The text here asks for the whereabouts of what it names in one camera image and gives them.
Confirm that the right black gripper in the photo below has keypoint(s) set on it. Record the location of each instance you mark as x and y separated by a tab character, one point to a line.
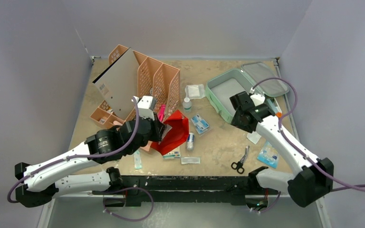
240	102

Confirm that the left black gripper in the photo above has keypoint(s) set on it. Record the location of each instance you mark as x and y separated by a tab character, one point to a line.
158	128

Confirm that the red first aid pouch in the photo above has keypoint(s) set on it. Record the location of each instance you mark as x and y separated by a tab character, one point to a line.
176	136

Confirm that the alcohol wipes bag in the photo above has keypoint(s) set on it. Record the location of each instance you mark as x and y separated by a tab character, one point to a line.
201	125

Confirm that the clear packet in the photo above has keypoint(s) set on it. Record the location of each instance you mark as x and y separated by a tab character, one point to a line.
190	160

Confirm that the teal printed plaster packet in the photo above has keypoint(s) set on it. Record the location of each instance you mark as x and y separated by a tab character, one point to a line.
137	160

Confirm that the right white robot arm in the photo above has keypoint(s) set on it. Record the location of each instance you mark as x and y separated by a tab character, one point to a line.
308	180

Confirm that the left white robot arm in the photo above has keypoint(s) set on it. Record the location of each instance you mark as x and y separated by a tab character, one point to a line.
39	184

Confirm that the pink marker pen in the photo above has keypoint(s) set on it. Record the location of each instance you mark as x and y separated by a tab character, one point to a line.
161	112

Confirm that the white square packet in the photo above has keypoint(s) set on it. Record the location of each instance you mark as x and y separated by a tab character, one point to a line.
253	137

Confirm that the green orange dressing packet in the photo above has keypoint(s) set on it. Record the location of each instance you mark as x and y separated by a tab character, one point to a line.
174	154

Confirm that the blue white bandage roll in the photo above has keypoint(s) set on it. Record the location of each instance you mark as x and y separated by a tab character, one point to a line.
190	142

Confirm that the brown bottle orange cap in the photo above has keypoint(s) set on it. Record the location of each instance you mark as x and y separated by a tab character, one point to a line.
278	114

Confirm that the small white plastic bottle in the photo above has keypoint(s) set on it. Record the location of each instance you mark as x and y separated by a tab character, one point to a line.
187	104

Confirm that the mint green storage case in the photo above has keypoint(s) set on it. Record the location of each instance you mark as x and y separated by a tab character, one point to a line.
219	89

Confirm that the blue wipes packet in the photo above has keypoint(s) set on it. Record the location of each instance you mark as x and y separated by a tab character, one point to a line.
268	155

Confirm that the white gauze pad packet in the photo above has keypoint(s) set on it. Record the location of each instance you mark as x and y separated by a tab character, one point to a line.
195	91

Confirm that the pink plastic desk organizer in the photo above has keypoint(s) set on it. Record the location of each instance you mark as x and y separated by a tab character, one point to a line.
154	78

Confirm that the grey folder board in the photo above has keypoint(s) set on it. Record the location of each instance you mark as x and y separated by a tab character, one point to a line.
118	82

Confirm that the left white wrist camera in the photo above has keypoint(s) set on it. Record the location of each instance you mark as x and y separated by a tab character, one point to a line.
146	106

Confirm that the black handled scissors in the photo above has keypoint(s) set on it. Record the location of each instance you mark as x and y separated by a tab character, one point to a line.
238	166

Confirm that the black table front rail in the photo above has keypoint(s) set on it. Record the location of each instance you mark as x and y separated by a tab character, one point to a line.
208	189

